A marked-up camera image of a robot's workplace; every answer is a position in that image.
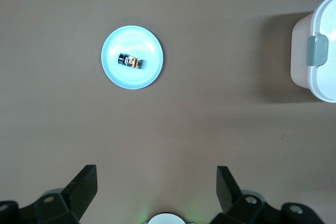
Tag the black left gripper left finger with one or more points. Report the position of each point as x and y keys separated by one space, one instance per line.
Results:
x=65 y=205

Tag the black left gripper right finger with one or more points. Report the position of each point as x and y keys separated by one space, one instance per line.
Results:
x=236 y=205

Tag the orange black push-button switch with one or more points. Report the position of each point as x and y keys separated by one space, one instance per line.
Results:
x=130 y=61

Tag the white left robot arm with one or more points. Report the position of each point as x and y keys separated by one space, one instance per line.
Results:
x=168 y=220

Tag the white lidded storage box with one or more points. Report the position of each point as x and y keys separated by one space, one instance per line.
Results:
x=325 y=82

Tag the brown table mat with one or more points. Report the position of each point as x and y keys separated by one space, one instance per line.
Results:
x=168 y=134

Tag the light blue round plate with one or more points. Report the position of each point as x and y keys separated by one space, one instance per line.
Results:
x=131 y=79

